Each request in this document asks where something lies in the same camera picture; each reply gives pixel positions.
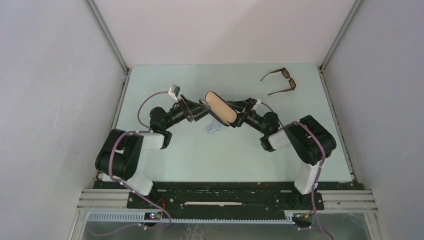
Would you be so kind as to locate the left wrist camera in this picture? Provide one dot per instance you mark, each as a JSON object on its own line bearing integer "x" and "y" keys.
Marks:
{"x": 174, "y": 91}

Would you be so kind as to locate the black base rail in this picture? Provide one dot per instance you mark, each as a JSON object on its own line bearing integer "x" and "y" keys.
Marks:
{"x": 245, "y": 201}

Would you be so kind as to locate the brown sunglasses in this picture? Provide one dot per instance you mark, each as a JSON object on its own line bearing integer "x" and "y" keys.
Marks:
{"x": 290, "y": 84}

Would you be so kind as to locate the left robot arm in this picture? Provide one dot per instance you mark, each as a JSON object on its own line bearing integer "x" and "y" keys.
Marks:
{"x": 119, "y": 156}

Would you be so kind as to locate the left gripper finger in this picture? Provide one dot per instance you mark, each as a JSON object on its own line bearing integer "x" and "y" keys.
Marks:
{"x": 196, "y": 115}
{"x": 192, "y": 106}

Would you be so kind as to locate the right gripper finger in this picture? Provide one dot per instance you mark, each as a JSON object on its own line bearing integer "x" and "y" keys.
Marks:
{"x": 238, "y": 121}
{"x": 242, "y": 106}

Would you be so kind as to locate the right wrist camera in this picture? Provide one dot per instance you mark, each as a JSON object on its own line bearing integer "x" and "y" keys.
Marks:
{"x": 257, "y": 103}

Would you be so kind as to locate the black glasses case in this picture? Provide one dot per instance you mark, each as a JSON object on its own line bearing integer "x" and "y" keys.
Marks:
{"x": 219, "y": 108}

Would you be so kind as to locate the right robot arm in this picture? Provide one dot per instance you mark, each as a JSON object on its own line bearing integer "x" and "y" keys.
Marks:
{"x": 310, "y": 140}

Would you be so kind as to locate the light blue cleaning cloth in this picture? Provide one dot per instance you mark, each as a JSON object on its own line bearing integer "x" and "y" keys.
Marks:
{"x": 213, "y": 127}

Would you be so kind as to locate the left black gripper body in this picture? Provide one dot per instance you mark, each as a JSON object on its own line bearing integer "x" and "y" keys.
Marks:
{"x": 180, "y": 113}

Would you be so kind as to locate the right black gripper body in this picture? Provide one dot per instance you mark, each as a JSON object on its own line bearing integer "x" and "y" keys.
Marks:
{"x": 251, "y": 119}

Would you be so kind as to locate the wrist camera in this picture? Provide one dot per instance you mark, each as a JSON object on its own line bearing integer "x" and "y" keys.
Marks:
{"x": 174, "y": 91}
{"x": 257, "y": 103}

